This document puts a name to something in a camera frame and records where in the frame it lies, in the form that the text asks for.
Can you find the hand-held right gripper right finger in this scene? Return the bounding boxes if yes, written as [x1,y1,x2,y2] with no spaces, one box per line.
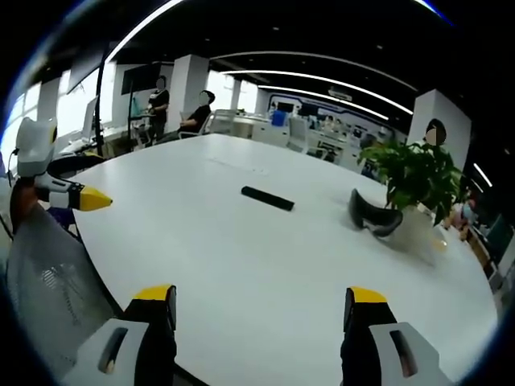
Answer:
[340,285,454,386]

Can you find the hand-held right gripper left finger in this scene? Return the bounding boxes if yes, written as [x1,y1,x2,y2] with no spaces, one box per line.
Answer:
[60,284,178,386]

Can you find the black remote control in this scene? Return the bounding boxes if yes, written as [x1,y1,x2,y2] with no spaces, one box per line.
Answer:
[241,185,295,212]

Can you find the white computer monitor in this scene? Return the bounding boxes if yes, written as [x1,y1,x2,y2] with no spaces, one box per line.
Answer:
[80,95,100,142]

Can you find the grey mesh office chair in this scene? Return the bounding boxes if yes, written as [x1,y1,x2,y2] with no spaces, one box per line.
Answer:
[6,200,122,377]

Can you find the white plant pot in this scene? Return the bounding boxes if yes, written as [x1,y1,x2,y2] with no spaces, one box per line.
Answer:
[388,203,442,258]

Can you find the black headset goggles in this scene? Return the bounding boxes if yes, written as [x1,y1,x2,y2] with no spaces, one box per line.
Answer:
[348,188,404,238]

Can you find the white office chair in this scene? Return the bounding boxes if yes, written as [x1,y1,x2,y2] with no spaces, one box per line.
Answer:
[204,108,238,137]
[286,116,310,154]

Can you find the green potted plant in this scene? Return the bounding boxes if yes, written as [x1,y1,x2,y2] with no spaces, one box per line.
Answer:
[357,140,470,227]

